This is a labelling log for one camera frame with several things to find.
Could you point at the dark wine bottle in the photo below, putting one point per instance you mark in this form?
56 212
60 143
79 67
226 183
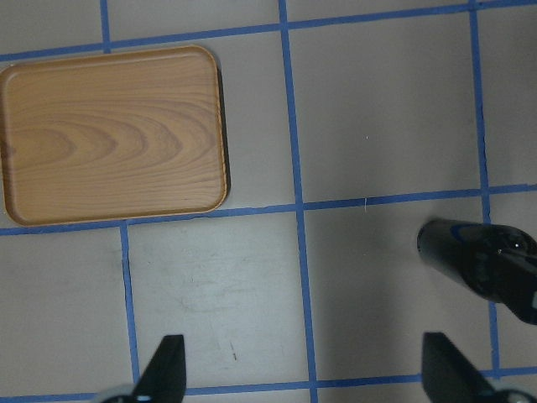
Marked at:
496 262

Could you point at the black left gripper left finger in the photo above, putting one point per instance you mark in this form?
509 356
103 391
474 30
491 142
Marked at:
165 374

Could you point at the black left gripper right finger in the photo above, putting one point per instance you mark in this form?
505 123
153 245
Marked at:
446 372

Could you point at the wooden tray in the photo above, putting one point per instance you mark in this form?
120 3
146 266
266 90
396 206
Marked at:
118 136

